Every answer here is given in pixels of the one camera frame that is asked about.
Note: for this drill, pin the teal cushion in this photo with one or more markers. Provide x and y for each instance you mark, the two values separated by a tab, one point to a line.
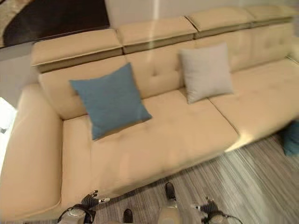
292	140

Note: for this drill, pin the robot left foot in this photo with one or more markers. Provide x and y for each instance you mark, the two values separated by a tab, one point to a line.
127	215

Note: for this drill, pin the dark patterned wall picture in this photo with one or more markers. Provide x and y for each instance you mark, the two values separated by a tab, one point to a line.
56	18

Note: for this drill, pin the grey square cushion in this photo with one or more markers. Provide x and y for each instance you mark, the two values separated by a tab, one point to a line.
206	72

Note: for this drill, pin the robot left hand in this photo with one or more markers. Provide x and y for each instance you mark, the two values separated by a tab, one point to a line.
92	201

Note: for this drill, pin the cream leather sofa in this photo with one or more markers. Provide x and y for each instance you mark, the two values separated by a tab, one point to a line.
177	121

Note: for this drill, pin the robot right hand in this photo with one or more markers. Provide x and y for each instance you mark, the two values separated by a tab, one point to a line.
208	206

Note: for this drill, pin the blue square cushion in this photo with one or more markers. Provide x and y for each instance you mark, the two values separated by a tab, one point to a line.
109	102

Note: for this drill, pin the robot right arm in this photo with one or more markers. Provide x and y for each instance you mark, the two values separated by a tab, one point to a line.
220	218

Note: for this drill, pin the robot right leg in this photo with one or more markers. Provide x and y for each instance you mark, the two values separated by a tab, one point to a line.
169	205

